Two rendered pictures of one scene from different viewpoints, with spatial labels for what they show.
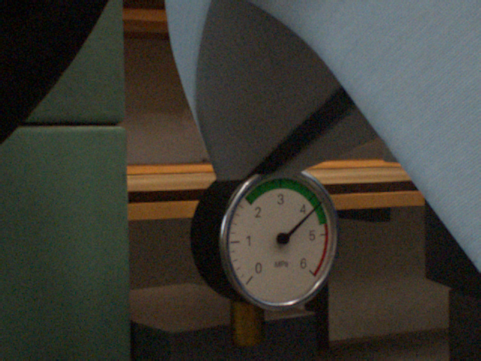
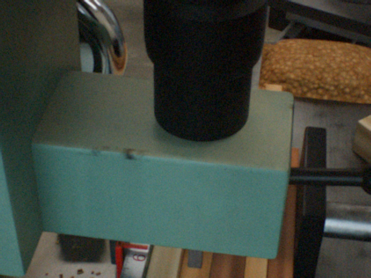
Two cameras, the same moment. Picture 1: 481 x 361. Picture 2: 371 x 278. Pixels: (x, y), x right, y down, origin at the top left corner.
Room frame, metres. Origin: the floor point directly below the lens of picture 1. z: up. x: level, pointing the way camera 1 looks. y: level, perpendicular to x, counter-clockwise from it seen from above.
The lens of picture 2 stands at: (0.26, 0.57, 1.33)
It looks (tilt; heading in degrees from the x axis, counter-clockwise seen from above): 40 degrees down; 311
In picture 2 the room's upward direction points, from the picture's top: 1 degrees clockwise
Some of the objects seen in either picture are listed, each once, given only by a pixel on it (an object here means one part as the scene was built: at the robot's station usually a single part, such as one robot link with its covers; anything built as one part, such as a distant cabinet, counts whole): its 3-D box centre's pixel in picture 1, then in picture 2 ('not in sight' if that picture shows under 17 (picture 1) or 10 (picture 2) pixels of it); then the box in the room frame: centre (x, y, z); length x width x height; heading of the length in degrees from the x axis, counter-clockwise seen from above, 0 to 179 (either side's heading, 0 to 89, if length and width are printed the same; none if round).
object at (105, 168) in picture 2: not in sight; (165, 169); (0.49, 0.34, 1.03); 0.14 x 0.07 x 0.09; 33
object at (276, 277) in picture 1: (260, 256); not in sight; (0.43, -0.01, 0.65); 0.06 x 0.04 x 0.08; 123
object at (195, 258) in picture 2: not in sight; (196, 237); (0.47, 0.33, 0.97); 0.01 x 0.01 x 0.05; 33
